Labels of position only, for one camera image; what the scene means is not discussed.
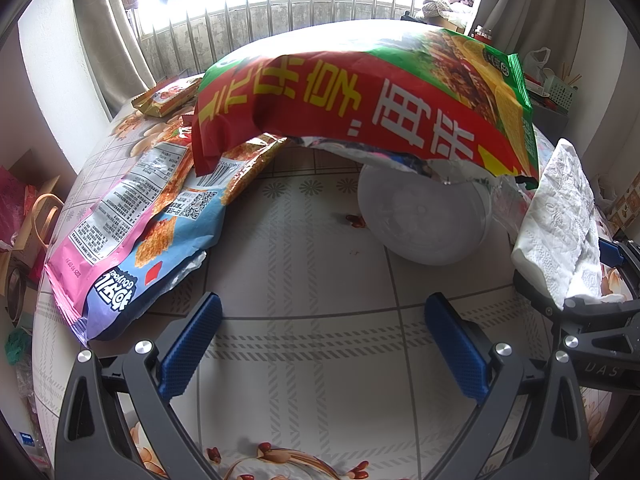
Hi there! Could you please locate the pink blue snack bag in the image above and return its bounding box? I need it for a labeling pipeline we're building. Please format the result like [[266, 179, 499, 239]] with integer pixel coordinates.
[[44, 132, 291, 346]]

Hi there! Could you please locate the gold red snack packet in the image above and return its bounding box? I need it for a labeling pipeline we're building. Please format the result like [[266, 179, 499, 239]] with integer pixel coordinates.
[[131, 76, 203, 120]]

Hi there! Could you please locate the beige curtain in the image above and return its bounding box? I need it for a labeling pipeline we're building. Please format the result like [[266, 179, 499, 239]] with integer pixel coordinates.
[[70, 0, 158, 121], [472, 0, 631, 66]]

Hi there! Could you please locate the translucent white plastic bowl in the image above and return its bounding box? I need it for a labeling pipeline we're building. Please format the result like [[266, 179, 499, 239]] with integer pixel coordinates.
[[356, 162, 495, 266]]

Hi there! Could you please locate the white embossed paper towel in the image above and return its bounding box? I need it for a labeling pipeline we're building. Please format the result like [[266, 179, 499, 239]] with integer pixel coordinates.
[[511, 137, 626, 311]]

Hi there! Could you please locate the white plastic basket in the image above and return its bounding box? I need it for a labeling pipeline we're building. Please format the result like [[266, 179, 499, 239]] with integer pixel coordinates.
[[537, 67, 578, 108]]

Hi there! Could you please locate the green red chip bag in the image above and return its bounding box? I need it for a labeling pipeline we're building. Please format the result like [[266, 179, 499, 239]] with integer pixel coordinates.
[[192, 29, 541, 191]]

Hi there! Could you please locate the grey cabinet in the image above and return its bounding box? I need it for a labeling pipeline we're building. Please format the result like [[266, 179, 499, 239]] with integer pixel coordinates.
[[530, 95, 571, 143]]

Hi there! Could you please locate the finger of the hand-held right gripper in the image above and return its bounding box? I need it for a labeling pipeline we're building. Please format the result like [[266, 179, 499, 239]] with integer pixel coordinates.
[[512, 267, 640, 337], [597, 237, 640, 268]]

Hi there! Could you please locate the brown paper bag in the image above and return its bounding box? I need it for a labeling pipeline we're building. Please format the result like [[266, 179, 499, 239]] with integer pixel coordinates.
[[15, 192, 66, 281]]

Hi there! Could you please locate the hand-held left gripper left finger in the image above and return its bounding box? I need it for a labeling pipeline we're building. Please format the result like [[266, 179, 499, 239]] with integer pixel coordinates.
[[55, 291, 226, 480]]

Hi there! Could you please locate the pile of clothes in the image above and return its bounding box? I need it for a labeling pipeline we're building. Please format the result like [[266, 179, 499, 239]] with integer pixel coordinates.
[[420, 0, 481, 18]]

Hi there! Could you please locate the white plastic bag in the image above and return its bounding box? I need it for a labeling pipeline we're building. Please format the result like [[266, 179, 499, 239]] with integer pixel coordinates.
[[525, 47, 553, 81]]

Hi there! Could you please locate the pink plastic bag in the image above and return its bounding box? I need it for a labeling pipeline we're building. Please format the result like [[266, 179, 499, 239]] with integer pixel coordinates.
[[0, 165, 38, 246]]

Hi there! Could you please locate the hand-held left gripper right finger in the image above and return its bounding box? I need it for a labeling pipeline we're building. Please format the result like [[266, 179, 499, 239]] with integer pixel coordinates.
[[424, 292, 596, 480]]

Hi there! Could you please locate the metal window railing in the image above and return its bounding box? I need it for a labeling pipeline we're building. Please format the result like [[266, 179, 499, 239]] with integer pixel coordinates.
[[132, 0, 481, 78]]

